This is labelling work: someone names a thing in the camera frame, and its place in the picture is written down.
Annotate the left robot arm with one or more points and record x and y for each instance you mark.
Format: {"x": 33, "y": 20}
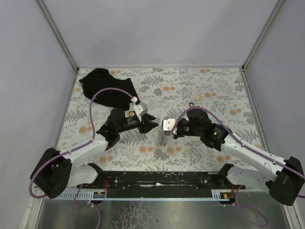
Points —
{"x": 57, "y": 171}

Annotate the floral table mat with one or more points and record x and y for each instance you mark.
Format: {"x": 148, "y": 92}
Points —
{"x": 167, "y": 92}

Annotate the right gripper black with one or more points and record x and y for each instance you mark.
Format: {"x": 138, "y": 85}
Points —
{"x": 175, "y": 131}

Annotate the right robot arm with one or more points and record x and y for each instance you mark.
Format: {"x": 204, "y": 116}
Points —
{"x": 282, "y": 178}

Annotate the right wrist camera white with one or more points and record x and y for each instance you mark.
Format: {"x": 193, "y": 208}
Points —
{"x": 167, "y": 127}

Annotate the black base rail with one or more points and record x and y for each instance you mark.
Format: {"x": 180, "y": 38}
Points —
{"x": 160, "y": 185}

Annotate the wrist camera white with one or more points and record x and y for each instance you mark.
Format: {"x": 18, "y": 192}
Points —
{"x": 167, "y": 127}
{"x": 140, "y": 109}

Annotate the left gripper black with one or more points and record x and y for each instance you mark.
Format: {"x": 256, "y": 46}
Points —
{"x": 142, "y": 123}

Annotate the black cloth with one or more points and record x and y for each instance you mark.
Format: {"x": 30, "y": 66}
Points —
{"x": 118, "y": 93}

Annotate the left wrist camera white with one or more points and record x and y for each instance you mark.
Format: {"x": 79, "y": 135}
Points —
{"x": 140, "y": 109}

